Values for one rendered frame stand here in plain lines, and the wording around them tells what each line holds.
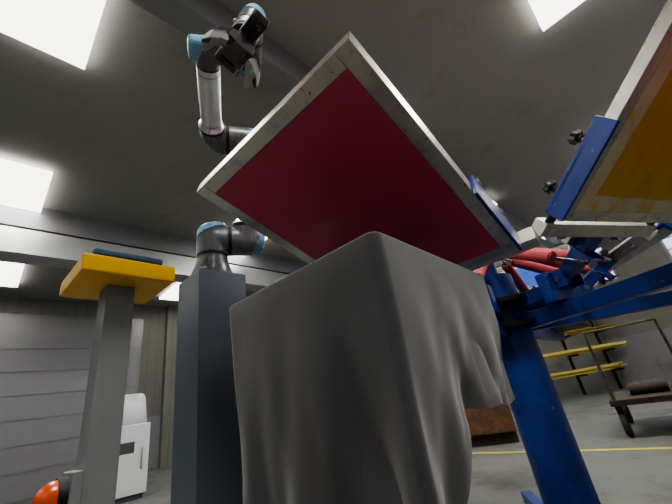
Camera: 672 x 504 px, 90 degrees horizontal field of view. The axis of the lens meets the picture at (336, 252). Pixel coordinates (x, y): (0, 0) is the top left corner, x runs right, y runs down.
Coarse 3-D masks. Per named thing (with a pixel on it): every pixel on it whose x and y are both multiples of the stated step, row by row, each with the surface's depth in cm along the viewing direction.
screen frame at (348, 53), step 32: (320, 64) 67; (352, 64) 65; (288, 96) 73; (384, 96) 70; (256, 128) 80; (416, 128) 75; (224, 160) 89; (448, 160) 82; (256, 224) 104; (480, 256) 108
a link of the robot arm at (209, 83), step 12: (192, 36) 100; (192, 48) 100; (216, 48) 102; (192, 60) 104; (204, 60) 104; (216, 60) 104; (204, 72) 107; (216, 72) 109; (204, 84) 111; (216, 84) 113; (204, 96) 116; (216, 96) 117; (204, 108) 120; (216, 108) 121; (204, 120) 125; (216, 120) 126; (204, 132) 129; (216, 132) 130; (216, 144) 134
